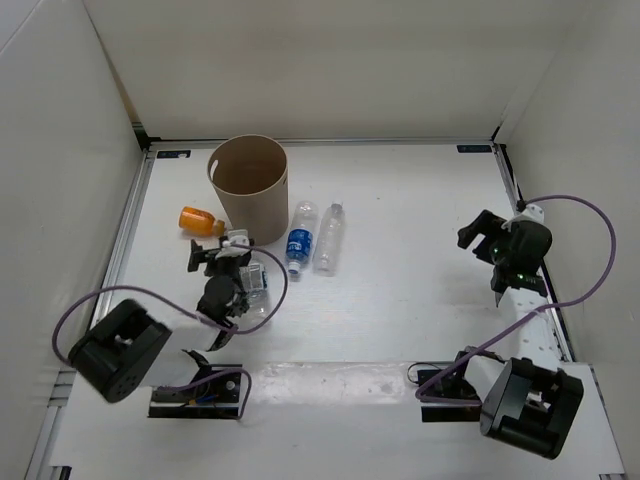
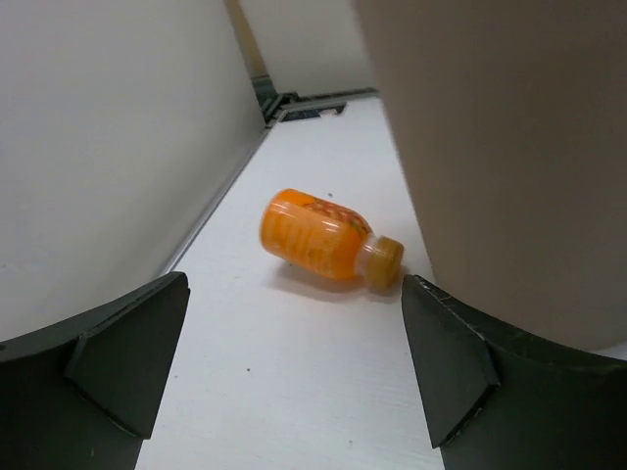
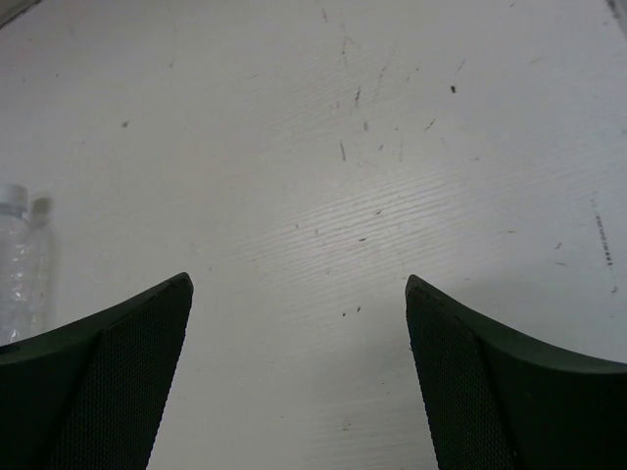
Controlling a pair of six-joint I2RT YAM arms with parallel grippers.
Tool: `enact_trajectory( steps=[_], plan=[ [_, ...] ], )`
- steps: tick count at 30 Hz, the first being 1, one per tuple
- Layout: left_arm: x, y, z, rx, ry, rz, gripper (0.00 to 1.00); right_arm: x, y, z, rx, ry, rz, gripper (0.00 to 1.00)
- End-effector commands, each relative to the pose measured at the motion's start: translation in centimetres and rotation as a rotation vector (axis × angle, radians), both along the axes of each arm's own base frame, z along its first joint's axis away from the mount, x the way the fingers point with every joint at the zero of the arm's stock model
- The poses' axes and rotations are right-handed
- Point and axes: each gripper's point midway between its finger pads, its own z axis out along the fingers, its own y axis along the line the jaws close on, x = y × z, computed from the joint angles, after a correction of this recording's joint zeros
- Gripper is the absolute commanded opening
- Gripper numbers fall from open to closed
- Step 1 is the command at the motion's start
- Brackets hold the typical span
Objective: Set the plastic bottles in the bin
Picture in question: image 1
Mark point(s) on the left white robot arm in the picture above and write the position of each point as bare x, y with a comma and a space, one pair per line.
116, 354

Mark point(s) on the right blue corner label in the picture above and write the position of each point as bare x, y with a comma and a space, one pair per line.
473, 148

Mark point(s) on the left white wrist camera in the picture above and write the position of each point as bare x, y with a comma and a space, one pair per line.
236, 243

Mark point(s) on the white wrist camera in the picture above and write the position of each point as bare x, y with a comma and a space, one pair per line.
236, 243
528, 212

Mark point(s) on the orange plastic bottle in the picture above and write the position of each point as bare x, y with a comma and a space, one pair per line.
200, 223

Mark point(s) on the blue corner label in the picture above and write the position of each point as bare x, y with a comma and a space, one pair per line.
173, 154
473, 148

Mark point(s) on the clear white-label plastic bottle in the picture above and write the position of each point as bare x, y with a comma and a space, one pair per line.
254, 278

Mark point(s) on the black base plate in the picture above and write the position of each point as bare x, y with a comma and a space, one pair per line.
217, 399
457, 400

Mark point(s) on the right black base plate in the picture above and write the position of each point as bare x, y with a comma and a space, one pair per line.
457, 400

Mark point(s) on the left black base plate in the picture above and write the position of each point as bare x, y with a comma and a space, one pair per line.
217, 399

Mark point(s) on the brown cylindrical bin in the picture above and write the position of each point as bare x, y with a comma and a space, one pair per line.
249, 174

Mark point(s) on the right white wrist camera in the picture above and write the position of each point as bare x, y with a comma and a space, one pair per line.
528, 212

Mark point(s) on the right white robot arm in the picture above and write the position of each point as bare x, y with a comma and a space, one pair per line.
532, 403

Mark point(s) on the clear unlabelled plastic bottle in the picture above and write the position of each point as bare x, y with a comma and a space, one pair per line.
328, 245

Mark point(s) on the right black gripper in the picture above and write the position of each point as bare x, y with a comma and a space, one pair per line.
487, 225

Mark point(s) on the left blue corner label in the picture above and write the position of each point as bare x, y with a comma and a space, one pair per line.
173, 154

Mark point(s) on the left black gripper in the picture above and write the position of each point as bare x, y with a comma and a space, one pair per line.
199, 256

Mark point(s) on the blue label plastic bottle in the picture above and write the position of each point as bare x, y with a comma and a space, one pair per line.
300, 237

